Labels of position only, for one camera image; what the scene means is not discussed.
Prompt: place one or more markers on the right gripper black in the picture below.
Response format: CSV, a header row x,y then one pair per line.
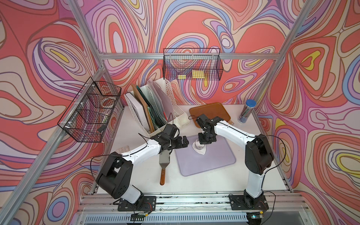
x,y
202,141

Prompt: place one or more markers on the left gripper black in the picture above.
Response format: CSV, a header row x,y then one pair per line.
x,y
180,145

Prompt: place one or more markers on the white dough piece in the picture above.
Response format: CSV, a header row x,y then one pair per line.
x,y
201,151

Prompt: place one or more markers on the purple cutting board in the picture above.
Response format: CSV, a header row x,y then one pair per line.
x,y
216,155

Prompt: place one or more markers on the small glass bowl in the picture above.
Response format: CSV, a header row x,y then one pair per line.
x,y
198,145

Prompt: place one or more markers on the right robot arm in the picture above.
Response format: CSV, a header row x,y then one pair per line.
x,y
258,153

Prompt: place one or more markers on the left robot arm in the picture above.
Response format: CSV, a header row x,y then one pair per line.
x,y
115,174

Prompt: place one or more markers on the dark green cutting board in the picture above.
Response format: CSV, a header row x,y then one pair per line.
x,y
157,119

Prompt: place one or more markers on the brown wooden tray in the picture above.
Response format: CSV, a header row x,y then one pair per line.
x,y
210,110

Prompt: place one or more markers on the white board rack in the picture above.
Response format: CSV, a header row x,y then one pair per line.
x,y
160,92

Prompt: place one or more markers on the brown wooden board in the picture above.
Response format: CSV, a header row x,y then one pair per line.
x,y
139,97

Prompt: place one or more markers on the white thick cutting board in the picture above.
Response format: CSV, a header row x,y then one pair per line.
x,y
138,110

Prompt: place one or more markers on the white calculator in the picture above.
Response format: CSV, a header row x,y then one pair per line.
x,y
123,150

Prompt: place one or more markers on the blue lid clear canister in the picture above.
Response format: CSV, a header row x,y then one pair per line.
x,y
249,106

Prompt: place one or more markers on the metal scraper wooden handle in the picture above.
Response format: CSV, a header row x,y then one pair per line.
x,y
164,161

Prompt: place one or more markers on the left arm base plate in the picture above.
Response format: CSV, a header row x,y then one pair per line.
x,y
143,204

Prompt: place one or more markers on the black wire basket back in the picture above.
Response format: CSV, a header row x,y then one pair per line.
x,y
192,64

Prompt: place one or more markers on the black wire basket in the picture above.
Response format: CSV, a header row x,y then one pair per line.
x,y
88,116
192,64

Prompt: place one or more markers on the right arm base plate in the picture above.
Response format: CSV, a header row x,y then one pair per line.
x,y
242,202

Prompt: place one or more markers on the black wire basket left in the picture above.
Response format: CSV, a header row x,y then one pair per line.
x,y
88,116

